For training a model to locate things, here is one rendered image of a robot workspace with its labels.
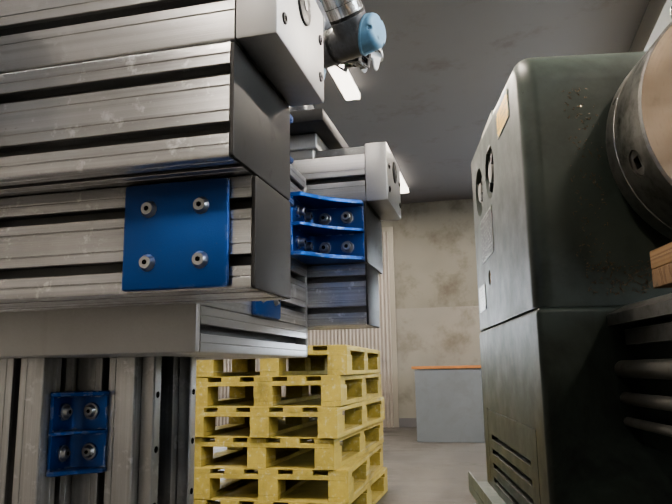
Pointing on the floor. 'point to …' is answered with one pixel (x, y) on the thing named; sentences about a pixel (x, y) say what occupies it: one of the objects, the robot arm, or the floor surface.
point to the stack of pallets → (292, 430)
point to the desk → (449, 404)
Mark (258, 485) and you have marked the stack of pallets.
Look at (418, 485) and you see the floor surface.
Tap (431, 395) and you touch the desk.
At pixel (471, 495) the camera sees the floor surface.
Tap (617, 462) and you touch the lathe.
